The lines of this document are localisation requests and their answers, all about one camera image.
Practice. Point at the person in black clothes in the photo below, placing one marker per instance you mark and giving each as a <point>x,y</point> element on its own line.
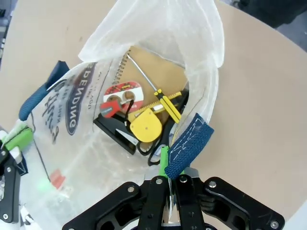
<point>275,12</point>

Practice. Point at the brown spiral notebook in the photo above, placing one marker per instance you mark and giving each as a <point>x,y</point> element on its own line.
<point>163,72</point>

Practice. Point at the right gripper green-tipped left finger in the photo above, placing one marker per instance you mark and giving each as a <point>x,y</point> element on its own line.
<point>153,198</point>

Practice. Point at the black rectangular box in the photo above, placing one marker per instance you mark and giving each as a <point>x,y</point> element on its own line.
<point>108,127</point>

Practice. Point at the yellow tape measure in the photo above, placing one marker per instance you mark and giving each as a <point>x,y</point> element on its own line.
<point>145,127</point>

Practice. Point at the right gripper grey-tipped right finger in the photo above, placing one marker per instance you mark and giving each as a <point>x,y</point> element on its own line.
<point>189,198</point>

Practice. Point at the yellow black screwdriver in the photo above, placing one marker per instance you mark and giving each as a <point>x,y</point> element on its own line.
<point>168,105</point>

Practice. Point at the yellow black utility knife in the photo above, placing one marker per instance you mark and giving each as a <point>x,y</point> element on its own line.
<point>177,95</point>

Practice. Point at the red white blister pack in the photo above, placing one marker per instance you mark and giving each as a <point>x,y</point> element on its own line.
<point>134,92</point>

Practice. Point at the grey-tipped finger of the left gripper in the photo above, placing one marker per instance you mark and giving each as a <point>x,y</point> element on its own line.
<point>10,187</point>

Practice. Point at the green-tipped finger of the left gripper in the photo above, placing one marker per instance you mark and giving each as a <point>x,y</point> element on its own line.
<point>20,138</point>

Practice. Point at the red grey box cutter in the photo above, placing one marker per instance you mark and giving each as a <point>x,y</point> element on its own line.
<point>109,109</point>

